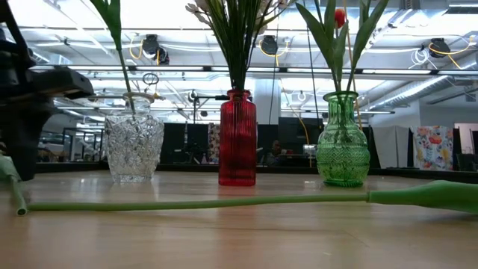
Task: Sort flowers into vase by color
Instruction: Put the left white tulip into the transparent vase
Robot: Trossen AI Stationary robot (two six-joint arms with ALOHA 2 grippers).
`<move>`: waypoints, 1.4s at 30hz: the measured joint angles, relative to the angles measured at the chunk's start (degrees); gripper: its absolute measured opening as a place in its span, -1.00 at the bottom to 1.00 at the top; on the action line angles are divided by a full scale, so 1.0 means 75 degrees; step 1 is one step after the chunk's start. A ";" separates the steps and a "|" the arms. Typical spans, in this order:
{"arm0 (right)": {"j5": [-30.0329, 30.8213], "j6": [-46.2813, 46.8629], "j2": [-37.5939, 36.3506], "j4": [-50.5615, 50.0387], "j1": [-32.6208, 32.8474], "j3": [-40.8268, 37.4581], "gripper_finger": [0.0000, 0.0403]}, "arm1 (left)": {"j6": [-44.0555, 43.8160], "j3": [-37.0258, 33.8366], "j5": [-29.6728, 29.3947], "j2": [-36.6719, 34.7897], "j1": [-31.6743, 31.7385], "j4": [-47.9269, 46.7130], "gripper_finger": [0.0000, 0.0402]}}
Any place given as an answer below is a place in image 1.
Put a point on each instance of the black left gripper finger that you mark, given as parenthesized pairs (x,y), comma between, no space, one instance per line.
(22,142)

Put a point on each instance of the blue white artificial tulip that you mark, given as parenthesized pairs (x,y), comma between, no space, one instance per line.
(429,196)
(111,16)
(16,194)

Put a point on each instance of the clear cut-glass vase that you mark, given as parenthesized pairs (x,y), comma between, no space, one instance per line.
(134,145)

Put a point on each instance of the red ribbed glass vase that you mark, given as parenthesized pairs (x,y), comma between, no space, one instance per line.
(238,142)

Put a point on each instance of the white artificial flower bunch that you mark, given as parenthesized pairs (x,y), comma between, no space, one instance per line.
(239,45)
(226,30)
(251,22)

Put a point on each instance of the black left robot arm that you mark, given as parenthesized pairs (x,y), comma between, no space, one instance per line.
(11,30)

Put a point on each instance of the green glass vase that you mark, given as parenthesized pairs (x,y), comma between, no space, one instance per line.
(341,149)

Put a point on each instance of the person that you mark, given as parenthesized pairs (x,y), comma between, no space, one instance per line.
(275,147)

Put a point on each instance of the white hanging cloth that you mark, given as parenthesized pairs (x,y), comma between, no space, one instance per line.
(390,145)

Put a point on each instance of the floral patterned cloth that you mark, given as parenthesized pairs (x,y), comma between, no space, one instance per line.
(433,147)

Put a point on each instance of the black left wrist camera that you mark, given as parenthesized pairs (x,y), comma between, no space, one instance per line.
(67,84)

